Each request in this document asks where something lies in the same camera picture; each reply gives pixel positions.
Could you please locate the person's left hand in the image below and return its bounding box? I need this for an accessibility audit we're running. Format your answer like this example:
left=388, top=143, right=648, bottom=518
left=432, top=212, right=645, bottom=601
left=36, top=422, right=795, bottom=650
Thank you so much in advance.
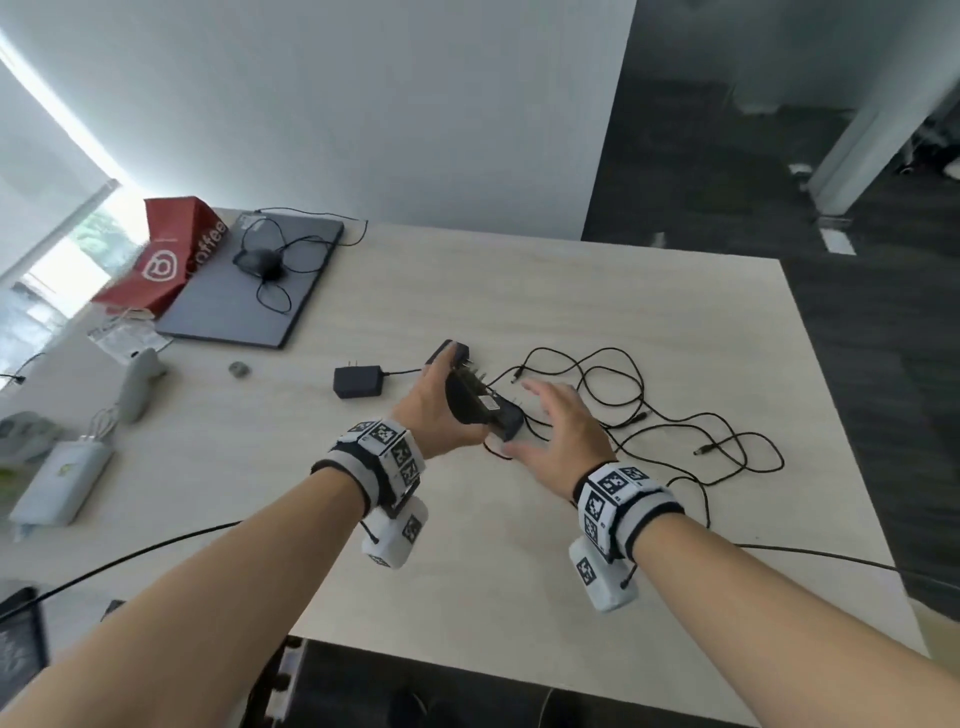
left=390, top=339, right=490, bottom=459

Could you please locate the person's right hand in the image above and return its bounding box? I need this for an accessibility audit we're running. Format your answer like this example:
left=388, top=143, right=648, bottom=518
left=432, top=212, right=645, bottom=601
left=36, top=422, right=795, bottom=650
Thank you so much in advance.
left=501, top=379, right=621, bottom=504

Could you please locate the black power adapter with label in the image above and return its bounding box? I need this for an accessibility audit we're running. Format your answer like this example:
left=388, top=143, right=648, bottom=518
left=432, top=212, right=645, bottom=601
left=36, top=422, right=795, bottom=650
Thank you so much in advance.
left=445, top=360, right=526, bottom=444

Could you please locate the person's left forearm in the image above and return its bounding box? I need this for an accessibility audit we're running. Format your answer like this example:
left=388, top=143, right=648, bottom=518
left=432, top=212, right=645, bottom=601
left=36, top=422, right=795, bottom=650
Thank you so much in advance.
left=43, top=465, right=370, bottom=728

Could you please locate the person's right forearm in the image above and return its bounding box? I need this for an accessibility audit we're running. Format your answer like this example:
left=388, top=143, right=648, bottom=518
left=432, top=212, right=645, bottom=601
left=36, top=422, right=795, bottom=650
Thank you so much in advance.
left=634, top=510, right=960, bottom=728

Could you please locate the left wristband with marker tiles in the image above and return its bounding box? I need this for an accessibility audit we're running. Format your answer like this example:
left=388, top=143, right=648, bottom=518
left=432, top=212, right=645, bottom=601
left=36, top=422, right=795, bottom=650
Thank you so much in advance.
left=310, top=420, right=429, bottom=520

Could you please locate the wristband with marker tiles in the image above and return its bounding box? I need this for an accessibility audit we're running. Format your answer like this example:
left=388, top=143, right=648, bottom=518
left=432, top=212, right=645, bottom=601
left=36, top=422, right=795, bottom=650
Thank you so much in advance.
left=573, top=463, right=686, bottom=564
left=310, top=420, right=429, bottom=520

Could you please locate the right wristband with marker tiles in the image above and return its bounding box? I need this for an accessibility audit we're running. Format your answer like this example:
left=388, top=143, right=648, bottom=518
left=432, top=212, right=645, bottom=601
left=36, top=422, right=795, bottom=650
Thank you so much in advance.
left=573, top=463, right=686, bottom=564

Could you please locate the black chair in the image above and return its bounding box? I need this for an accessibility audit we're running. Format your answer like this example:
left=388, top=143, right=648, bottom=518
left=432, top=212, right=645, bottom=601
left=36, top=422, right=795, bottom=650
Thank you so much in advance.
left=253, top=636, right=579, bottom=728

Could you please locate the grey closed laptop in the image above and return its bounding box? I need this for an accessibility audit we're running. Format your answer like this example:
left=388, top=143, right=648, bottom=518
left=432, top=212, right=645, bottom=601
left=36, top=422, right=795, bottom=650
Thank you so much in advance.
left=154, top=211, right=347, bottom=351

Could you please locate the grey handheld controller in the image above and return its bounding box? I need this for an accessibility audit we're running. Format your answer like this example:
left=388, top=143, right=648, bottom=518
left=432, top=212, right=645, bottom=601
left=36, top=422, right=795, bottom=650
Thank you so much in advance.
left=119, top=346, right=168, bottom=424

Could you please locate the red paper bag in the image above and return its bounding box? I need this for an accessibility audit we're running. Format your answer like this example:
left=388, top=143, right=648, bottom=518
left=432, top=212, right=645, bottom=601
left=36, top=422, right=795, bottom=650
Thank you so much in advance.
left=90, top=196, right=234, bottom=317

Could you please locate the white paper receipt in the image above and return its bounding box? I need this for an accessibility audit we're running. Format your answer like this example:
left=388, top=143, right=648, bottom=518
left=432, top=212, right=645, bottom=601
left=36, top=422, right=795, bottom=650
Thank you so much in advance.
left=87, top=306, right=173, bottom=367

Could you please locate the white box device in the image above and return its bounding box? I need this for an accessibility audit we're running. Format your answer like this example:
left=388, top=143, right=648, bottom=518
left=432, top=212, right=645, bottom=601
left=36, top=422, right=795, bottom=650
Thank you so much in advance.
left=8, top=438, right=116, bottom=528

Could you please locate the grey green pouch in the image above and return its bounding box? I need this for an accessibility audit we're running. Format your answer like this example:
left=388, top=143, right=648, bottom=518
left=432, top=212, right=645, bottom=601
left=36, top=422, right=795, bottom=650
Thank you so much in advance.
left=0, top=411, right=64, bottom=468

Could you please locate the black tablet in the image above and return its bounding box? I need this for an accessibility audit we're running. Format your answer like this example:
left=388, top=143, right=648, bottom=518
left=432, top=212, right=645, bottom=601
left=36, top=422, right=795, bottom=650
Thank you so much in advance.
left=0, top=586, right=51, bottom=702

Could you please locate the thin black adapter cable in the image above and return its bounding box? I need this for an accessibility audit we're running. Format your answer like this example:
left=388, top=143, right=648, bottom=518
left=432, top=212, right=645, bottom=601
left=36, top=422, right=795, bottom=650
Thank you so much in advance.
left=480, top=346, right=651, bottom=459
left=577, top=352, right=786, bottom=530

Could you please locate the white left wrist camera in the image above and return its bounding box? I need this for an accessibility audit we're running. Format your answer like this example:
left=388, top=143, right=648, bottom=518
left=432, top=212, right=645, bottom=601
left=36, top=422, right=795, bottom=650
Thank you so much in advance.
left=360, top=498, right=431, bottom=572

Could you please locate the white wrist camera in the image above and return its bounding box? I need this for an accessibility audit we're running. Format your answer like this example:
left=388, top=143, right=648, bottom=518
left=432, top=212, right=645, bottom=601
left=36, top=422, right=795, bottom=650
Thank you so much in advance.
left=567, top=535, right=641, bottom=615
left=360, top=498, right=431, bottom=572

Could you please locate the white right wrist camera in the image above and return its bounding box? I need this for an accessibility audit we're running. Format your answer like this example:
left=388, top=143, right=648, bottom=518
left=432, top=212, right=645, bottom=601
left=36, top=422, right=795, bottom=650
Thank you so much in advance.
left=567, top=535, right=641, bottom=615

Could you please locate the black wired mouse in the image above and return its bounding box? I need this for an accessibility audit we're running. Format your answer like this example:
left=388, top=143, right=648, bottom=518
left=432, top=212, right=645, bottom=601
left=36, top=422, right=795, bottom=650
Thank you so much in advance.
left=231, top=208, right=370, bottom=315

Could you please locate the long black cable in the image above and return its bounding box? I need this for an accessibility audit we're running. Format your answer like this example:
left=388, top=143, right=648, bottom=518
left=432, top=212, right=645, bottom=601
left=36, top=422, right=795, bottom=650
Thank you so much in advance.
left=0, top=520, right=245, bottom=624
left=731, top=543, right=960, bottom=595

